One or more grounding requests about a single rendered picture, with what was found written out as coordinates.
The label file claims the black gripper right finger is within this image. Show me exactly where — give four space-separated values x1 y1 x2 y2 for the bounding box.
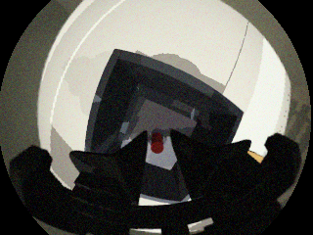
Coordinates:
169 129 251 200

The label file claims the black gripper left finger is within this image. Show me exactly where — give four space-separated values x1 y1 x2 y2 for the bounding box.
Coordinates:
69 130 149 205

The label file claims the red peg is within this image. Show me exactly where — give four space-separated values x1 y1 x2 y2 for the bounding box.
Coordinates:
152 133 163 153

